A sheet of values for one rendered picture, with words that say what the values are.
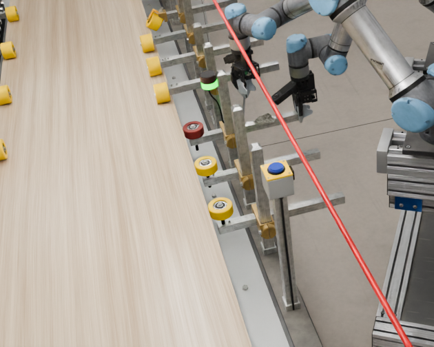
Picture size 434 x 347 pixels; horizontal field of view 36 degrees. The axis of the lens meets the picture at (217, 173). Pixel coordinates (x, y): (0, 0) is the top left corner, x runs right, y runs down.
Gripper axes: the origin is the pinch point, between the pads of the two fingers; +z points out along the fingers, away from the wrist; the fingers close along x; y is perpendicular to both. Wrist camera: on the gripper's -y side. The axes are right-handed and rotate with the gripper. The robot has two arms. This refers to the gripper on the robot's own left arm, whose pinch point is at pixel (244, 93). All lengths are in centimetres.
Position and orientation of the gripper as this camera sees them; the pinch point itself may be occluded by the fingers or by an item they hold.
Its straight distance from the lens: 254.4
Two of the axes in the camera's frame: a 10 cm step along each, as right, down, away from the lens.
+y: 5.2, 4.2, -7.4
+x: 8.4, -4.1, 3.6
